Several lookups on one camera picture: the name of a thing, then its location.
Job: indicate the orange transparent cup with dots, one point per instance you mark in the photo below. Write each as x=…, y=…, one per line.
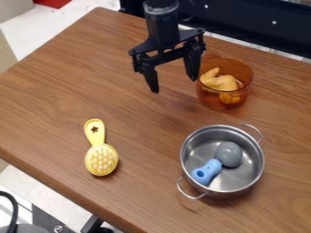
x=225, y=83

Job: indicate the toy chicken piece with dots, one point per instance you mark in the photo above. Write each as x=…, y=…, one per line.
x=220, y=85

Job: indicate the blue spoon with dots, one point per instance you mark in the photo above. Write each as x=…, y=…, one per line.
x=218, y=165

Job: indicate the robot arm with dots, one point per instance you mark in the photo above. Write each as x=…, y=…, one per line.
x=161, y=13

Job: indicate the red box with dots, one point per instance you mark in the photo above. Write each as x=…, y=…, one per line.
x=51, y=3

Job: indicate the yellow brush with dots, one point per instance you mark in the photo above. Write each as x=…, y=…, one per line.
x=99, y=148

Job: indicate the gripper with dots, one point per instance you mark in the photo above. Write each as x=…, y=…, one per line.
x=166, y=42

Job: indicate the silver pot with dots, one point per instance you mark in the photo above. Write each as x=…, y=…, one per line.
x=222, y=162

